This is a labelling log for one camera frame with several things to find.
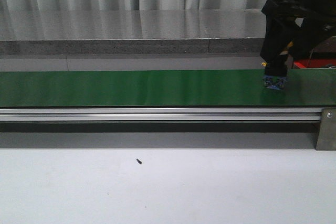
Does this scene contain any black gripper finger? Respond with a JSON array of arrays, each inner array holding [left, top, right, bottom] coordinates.
[[260, 0, 300, 63], [289, 18, 335, 59]]

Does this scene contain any yellow mushroom push button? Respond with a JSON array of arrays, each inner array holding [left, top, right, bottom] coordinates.
[[260, 41, 293, 90]]

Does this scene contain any red plastic tray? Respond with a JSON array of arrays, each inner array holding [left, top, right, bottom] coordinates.
[[294, 52, 335, 69]]

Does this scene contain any green conveyor belt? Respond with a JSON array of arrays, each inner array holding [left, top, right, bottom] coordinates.
[[1, 69, 335, 108]]

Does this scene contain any grey stone counter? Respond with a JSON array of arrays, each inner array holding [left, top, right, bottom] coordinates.
[[1, 9, 266, 56]]

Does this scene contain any steel conveyor support bracket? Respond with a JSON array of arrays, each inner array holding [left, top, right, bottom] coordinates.
[[316, 108, 336, 151]]

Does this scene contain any aluminium conveyor frame rail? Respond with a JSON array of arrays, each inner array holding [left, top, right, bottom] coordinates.
[[1, 107, 323, 122]]

